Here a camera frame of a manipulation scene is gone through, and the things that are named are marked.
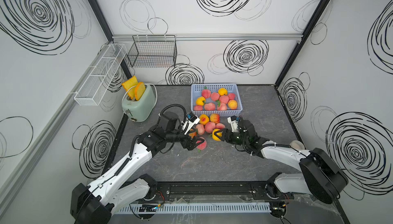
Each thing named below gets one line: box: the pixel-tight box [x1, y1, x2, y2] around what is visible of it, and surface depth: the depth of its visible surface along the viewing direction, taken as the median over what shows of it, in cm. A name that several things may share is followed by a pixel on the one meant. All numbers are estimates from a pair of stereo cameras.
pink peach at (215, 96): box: [210, 92, 220, 102], surface depth 110 cm
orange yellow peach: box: [227, 99, 238, 110], surface depth 105 cm
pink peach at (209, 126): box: [204, 121, 216, 133], surface depth 93 cm
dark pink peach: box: [193, 105, 203, 111], surface depth 103 cm
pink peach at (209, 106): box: [204, 102, 216, 111], surface depth 104 cm
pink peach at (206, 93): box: [201, 85, 212, 99], surface depth 111 cm
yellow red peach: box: [199, 114, 210, 126], surface depth 96 cm
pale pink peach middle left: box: [195, 123, 205, 136], surface depth 93 cm
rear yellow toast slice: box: [121, 75, 139, 100], surface depth 95 cm
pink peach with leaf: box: [215, 122, 226, 130], surface depth 93 cm
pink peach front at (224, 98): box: [219, 95, 230, 104], surface depth 107 cm
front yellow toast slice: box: [134, 81, 146, 102], surface depth 91 cm
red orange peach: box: [216, 101, 228, 111], surface depth 103 cm
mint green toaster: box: [121, 83, 158, 123], surface depth 93 cm
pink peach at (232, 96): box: [228, 93, 236, 100], surface depth 110 cm
